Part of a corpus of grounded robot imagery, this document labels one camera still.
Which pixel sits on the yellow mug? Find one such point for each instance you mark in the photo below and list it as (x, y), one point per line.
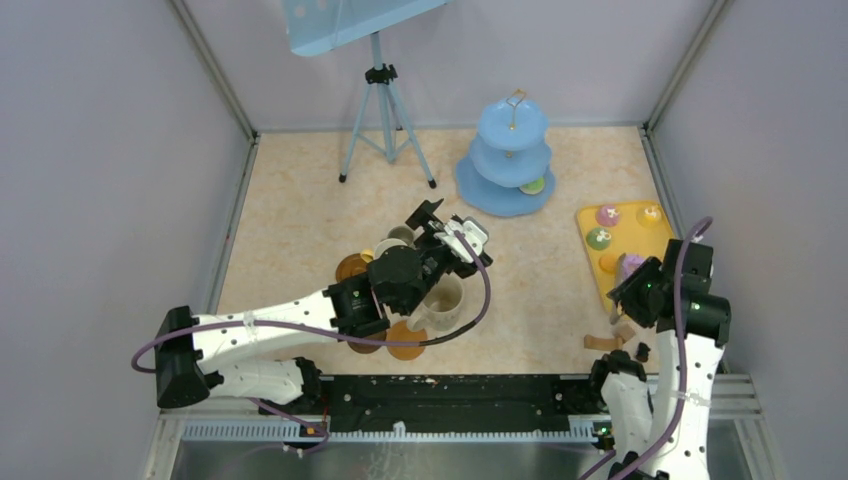
(369, 255)

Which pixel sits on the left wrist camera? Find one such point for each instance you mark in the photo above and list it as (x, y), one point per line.
(463, 236)

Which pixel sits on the pink cupcake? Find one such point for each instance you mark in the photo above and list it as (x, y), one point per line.
(607, 216)

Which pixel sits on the small olive cup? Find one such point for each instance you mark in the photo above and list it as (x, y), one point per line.
(403, 233)

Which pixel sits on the brown wooden blocks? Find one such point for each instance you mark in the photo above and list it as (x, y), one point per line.
(621, 335)

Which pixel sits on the dark brown coaster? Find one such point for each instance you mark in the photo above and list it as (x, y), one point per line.
(368, 348)

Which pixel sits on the orange biscuit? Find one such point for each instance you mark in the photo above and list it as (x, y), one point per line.
(609, 263)

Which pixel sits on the blue three-tier cake stand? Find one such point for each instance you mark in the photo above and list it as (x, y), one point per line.
(509, 149)

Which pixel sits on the yellow serving tray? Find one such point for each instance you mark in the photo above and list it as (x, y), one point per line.
(628, 237)

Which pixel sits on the orange-brown coaster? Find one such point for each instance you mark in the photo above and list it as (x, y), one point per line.
(405, 342)

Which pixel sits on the green donut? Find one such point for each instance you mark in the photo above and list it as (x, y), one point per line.
(535, 187)

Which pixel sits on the yellow cupcake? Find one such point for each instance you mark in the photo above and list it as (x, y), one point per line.
(650, 216)

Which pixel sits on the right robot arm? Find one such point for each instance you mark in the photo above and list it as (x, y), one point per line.
(663, 434)

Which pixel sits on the large cream mug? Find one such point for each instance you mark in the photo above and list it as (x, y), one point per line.
(440, 308)

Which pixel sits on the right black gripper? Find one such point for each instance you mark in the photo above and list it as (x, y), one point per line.
(625, 294)

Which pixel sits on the green cupcake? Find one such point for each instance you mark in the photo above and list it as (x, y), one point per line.
(598, 238)

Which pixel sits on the blue tripod stand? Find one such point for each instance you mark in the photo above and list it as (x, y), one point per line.
(398, 131)

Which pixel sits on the metal tongs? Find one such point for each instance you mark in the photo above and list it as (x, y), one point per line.
(620, 276)

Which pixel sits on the purple donut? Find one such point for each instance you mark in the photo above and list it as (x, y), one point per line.
(629, 263)

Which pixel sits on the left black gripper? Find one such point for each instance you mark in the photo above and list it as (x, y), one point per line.
(424, 215)

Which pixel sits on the small black block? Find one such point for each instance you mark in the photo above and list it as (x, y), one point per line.
(642, 352)

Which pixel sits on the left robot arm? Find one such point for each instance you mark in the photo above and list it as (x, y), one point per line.
(202, 356)

